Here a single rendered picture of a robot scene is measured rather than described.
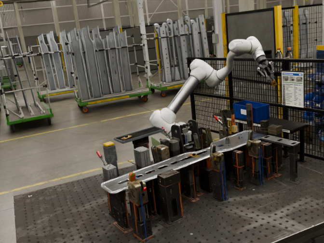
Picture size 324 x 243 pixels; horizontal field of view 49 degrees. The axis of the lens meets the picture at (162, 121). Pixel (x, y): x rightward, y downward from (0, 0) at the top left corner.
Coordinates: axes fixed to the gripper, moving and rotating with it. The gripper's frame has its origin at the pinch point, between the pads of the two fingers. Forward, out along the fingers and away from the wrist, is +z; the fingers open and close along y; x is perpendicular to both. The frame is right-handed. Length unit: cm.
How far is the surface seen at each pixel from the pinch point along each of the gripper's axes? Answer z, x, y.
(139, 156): 30, -48, -103
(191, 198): 63, -15, -87
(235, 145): 37, -2, -45
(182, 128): 13, -21, -74
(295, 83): -0.4, 27.1, 15.7
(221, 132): 16, 15, -54
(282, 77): -10.9, 29.7, 9.5
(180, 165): 46, -38, -79
